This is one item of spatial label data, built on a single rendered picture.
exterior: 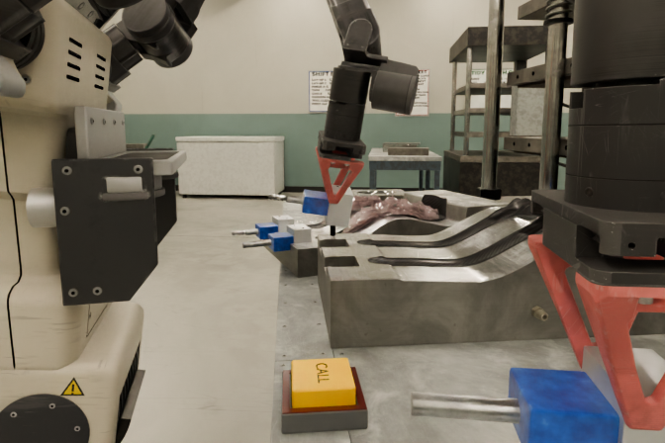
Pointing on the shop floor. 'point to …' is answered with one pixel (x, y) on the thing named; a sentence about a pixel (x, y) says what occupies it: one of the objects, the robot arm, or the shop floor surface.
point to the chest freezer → (232, 165)
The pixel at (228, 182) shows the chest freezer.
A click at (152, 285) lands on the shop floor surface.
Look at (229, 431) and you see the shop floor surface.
